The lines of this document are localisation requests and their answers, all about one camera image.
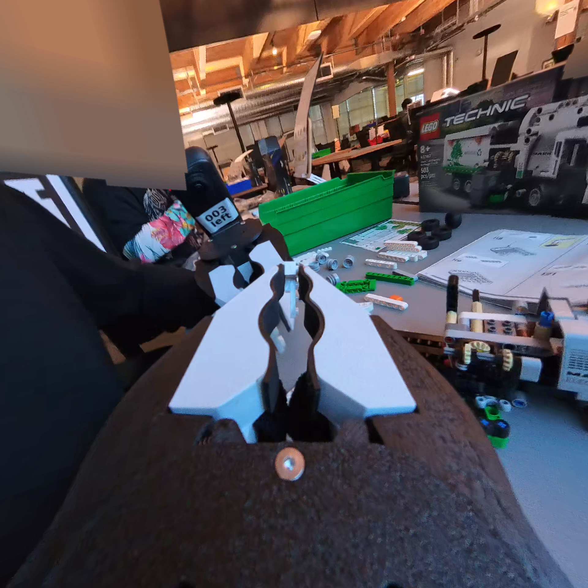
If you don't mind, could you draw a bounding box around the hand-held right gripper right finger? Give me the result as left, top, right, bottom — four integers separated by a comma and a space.
296, 264, 417, 419

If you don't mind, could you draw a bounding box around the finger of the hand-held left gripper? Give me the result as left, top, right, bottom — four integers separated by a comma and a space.
209, 264, 251, 307
248, 240, 283, 281

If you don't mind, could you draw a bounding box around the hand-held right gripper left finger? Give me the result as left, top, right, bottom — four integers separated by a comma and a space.
168, 264, 291, 444

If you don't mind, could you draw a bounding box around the white blue lego assembly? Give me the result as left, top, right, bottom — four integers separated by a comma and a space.
270, 262, 300, 354

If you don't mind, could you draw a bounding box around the person's left forearm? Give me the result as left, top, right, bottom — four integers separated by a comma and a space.
69, 239, 219, 354

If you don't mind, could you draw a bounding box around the white long lego beam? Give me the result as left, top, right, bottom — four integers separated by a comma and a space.
365, 294, 409, 313

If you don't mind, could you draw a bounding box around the green lego beam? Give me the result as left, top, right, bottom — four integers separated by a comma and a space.
365, 271, 416, 286

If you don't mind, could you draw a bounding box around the green black lego subassembly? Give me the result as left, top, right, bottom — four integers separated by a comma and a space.
478, 404, 511, 450

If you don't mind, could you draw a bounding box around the partly built lego truck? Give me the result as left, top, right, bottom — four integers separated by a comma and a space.
404, 274, 588, 402

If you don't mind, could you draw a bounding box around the lego set box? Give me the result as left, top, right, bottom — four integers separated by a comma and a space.
416, 64, 588, 219

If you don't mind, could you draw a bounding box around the green storage bin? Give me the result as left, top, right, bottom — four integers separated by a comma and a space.
258, 170, 396, 257

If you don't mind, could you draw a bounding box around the green white leaflet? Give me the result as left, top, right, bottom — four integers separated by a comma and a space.
341, 220, 421, 251

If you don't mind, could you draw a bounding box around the black pole stand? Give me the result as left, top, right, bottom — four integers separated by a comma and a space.
473, 23, 502, 90
213, 89, 251, 154

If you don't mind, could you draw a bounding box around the white curved panel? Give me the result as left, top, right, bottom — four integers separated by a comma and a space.
294, 53, 325, 177

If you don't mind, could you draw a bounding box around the instruction booklet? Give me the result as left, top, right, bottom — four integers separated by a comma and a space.
418, 228, 588, 306

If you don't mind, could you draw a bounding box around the person's torso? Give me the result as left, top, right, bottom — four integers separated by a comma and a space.
0, 181, 138, 588

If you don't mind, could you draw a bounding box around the framed marker sign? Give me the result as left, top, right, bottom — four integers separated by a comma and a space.
0, 177, 108, 253

